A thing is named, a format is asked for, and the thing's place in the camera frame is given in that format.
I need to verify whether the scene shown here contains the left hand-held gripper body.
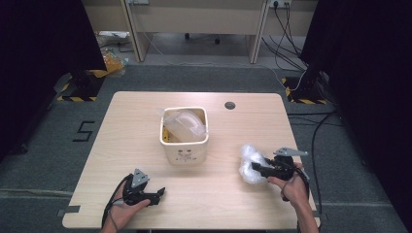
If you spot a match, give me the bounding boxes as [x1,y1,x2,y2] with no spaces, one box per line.
[122,168,152,207]

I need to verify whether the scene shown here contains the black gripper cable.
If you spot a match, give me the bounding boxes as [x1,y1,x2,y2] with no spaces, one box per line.
[280,164,311,203]
[101,174,134,233]

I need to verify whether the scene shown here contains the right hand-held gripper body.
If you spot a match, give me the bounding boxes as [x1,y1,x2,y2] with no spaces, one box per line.
[265,147,309,182]

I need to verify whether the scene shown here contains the black chair castors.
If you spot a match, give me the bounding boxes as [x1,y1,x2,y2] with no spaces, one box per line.
[184,32,222,46]

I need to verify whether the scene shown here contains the person's left hand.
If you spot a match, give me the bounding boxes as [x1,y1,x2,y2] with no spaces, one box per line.
[108,183,152,226]

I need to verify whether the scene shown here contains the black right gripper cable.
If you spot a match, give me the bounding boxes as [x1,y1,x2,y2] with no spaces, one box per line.
[280,164,311,203]

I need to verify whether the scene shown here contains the beige office desk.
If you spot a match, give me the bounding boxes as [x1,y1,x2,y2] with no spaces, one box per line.
[81,0,320,64]

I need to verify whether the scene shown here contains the clear plastic bag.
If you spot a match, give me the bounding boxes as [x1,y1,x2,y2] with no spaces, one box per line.
[238,144,270,185]

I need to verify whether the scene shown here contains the white paper plate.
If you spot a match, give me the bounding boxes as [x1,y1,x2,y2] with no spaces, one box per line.
[164,110,208,144]

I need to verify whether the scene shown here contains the yellow plastic bag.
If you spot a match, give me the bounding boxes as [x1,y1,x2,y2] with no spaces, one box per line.
[96,48,129,79]

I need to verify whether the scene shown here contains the long black floor cable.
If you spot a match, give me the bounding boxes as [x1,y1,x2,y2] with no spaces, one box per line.
[287,110,338,216]

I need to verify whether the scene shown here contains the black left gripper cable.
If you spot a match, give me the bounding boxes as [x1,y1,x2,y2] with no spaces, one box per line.
[101,174,134,233]

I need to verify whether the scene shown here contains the person's right hand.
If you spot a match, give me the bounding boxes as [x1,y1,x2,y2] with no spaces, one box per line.
[266,162,309,209]

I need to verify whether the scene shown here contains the white paper sheet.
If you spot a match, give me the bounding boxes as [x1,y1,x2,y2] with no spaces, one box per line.
[97,30,130,39]

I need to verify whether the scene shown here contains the white wall socket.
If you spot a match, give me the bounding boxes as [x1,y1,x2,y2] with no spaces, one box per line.
[268,0,292,9]

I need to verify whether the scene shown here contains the bundle of black cables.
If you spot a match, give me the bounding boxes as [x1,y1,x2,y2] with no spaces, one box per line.
[261,2,309,73]

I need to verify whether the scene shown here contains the black stand hazard-striped base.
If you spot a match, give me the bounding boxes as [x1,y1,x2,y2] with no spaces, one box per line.
[281,75,328,106]
[56,69,107,103]

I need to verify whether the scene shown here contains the cream square waste bin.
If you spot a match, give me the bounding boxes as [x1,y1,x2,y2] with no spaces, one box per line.
[158,106,210,167]

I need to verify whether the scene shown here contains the black curtain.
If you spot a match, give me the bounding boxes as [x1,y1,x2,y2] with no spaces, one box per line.
[299,0,412,224]
[0,0,107,161]

